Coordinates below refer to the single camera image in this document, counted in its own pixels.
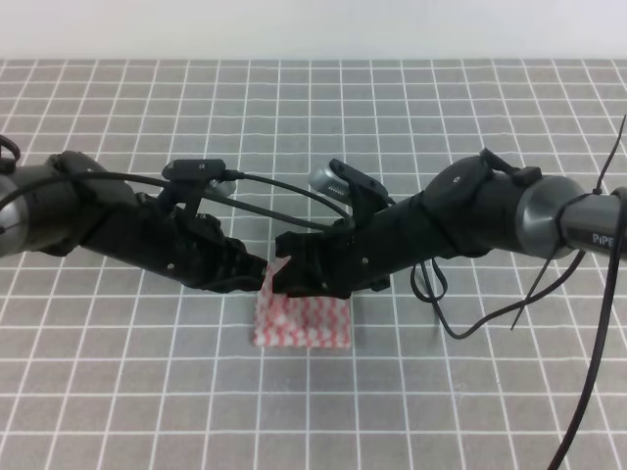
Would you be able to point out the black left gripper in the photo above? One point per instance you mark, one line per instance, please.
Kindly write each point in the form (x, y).
(195, 253)

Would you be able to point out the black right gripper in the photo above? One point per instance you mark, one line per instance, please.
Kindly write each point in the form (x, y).
(335, 265)

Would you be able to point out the pink wavy striped towel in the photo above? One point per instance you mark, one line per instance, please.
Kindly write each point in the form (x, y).
(309, 322)

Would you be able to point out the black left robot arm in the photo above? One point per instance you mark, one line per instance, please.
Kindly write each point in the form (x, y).
(70, 201)

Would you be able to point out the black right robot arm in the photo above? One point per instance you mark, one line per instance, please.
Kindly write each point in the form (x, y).
(472, 207)

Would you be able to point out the grey checked tablecloth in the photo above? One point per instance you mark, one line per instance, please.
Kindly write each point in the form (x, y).
(104, 366)

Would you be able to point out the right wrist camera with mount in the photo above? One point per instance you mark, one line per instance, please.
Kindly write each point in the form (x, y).
(346, 185)

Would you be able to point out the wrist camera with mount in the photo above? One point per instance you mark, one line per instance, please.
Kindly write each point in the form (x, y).
(346, 185)
(190, 181)

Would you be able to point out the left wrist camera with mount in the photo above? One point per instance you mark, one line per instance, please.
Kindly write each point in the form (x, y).
(190, 181)

